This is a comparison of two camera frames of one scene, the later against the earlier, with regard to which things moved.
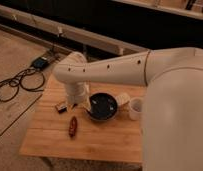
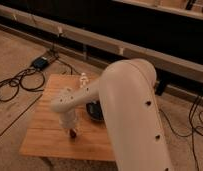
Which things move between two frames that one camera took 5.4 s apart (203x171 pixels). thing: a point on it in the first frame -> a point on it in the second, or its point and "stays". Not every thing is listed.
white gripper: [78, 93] -> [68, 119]
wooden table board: [59, 129] stays
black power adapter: [40, 63] stays
